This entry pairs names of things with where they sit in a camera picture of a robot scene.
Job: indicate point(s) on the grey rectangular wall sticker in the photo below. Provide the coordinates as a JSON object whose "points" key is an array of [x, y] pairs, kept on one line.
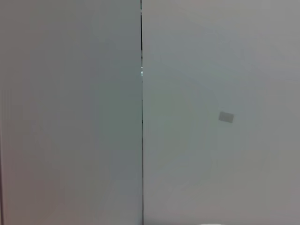
{"points": [[226, 117]]}

